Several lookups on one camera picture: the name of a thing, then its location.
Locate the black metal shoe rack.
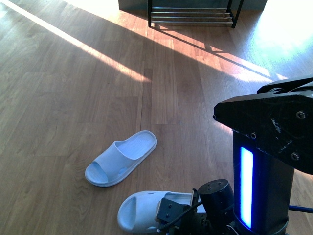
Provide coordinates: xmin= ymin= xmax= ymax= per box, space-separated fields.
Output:
xmin=147 ymin=0 xmax=244 ymax=28

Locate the light blue slide slipper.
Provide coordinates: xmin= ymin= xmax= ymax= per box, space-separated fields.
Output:
xmin=85 ymin=130 xmax=157 ymax=187

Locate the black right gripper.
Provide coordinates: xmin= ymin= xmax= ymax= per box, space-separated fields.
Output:
xmin=156 ymin=179 xmax=236 ymax=235

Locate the black cable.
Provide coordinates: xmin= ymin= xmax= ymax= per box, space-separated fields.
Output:
xmin=288 ymin=204 xmax=313 ymax=213

